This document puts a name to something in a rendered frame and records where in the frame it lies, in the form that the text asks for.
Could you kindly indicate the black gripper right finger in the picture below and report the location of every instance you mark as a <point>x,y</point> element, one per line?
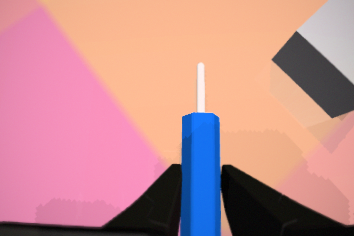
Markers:
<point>253,208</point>

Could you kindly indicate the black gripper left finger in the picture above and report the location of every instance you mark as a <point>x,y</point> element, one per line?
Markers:
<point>155,213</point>

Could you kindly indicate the blue stylus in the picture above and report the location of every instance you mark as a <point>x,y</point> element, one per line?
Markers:
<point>201,168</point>

